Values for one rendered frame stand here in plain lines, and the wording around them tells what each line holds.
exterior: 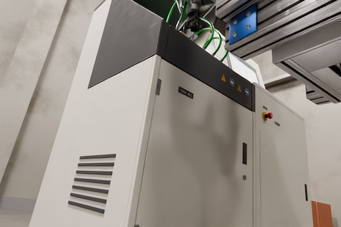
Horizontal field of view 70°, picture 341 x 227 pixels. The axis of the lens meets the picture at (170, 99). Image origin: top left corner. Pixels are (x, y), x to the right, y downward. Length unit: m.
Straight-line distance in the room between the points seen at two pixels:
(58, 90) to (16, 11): 1.09
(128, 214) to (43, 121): 2.61
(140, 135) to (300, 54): 0.51
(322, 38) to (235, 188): 0.73
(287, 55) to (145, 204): 0.58
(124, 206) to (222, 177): 0.45
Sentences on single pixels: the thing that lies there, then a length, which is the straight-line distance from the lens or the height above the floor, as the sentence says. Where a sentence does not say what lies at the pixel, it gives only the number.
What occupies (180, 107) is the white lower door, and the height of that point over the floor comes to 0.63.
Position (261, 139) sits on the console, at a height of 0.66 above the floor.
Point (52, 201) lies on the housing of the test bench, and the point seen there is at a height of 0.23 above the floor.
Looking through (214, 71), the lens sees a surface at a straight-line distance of 1.15.
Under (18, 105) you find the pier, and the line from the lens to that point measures 3.05.
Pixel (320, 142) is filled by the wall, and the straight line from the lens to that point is 4.06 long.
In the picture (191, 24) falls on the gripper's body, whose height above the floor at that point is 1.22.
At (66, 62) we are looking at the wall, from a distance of 3.56.
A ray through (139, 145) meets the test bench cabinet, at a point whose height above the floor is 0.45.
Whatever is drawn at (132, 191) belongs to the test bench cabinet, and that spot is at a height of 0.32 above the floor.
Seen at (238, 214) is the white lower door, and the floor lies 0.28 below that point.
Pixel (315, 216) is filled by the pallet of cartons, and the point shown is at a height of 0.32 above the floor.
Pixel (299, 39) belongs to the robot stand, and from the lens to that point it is 0.71.
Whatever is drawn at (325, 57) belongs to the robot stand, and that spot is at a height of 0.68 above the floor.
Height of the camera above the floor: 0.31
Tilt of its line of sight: 22 degrees up
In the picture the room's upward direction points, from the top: 8 degrees clockwise
